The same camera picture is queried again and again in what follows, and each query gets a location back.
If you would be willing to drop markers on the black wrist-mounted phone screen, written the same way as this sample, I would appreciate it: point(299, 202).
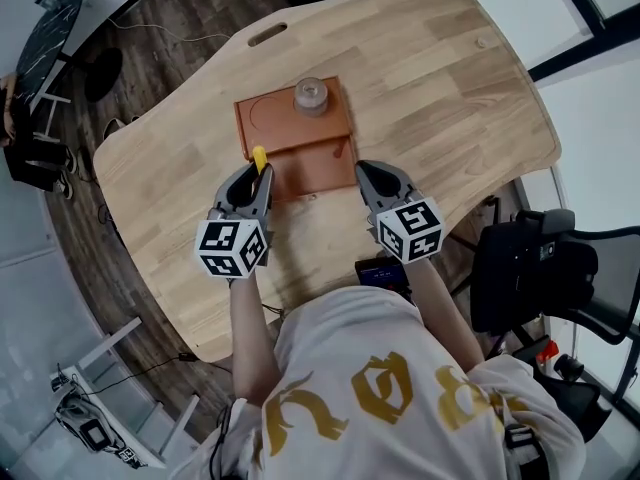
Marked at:
point(382, 274)

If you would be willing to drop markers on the person's right forearm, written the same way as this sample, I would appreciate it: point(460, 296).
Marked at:
point(450, 318)

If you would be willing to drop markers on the person's white t-shirt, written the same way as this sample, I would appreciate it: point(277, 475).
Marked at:
point(375, 343)

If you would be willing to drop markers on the round black table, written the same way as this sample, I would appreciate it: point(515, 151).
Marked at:
point(50, 38)

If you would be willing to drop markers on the black office chair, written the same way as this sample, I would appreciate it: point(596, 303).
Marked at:
point(525, 268)

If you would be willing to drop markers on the small red object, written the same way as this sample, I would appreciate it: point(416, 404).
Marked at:
point(547, 352)

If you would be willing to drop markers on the white stool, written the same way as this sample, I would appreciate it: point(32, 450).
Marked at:
point(50, 99)

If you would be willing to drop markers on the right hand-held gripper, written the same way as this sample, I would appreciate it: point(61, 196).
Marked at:
point(410, 228)

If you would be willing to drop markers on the grey spare device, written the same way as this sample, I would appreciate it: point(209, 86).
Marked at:
point(92, 433)

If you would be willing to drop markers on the small glass jar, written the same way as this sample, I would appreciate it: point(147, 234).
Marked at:
point(311, 98)

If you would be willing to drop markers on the person's left forearm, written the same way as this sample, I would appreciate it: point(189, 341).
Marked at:
point(252, 338)

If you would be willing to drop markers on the clear water bottle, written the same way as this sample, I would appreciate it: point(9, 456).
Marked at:
point(46, 1)

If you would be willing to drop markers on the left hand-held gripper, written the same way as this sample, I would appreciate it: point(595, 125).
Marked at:
point(220, 240)

